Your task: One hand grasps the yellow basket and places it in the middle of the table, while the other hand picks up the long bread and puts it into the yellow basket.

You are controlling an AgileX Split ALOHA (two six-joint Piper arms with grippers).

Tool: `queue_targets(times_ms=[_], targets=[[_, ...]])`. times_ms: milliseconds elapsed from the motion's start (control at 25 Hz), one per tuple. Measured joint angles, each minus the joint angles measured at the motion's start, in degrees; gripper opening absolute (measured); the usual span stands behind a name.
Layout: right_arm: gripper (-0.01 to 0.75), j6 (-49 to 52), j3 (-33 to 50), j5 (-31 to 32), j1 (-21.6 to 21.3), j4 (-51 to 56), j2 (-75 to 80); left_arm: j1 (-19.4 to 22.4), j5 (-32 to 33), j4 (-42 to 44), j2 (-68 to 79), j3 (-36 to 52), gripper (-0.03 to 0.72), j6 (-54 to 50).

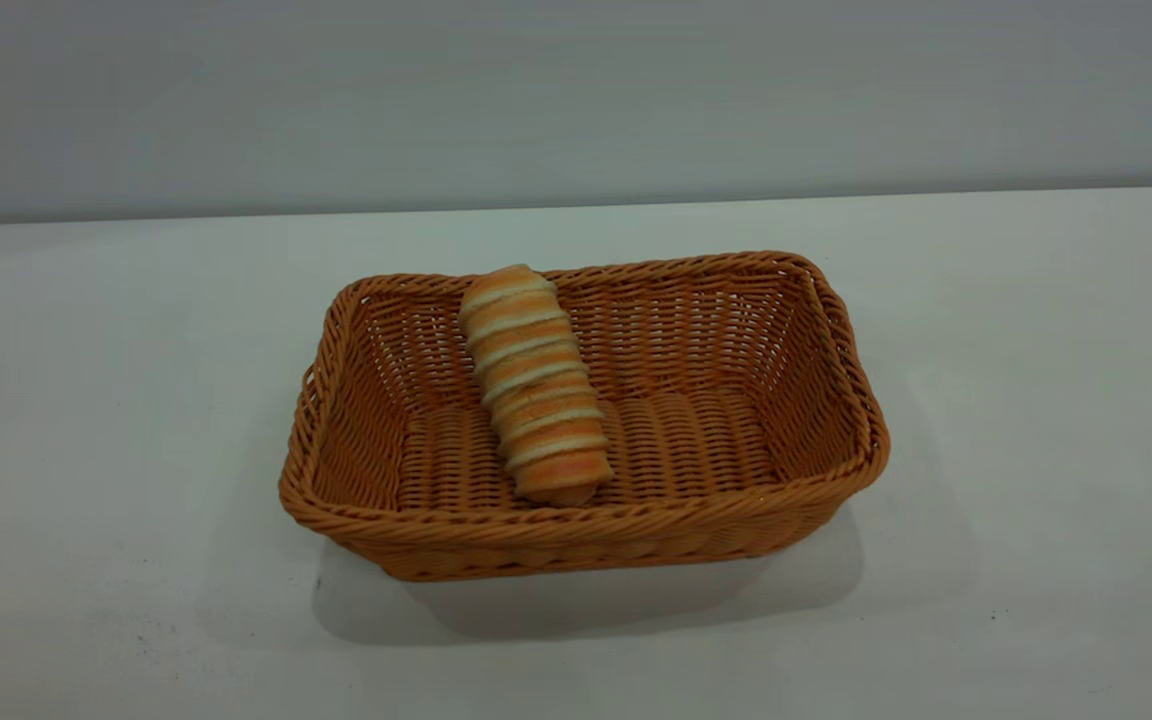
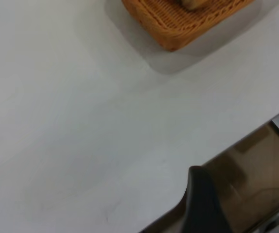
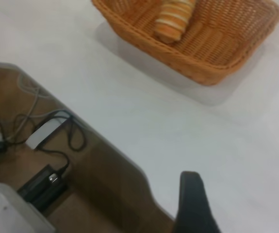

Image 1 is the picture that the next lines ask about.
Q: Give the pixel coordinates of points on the ridged orange bread roll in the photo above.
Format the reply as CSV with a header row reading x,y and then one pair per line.
x,y
536,390

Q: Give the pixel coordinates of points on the yellow woven wicker basket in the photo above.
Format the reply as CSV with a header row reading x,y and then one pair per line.
x,y
696,450

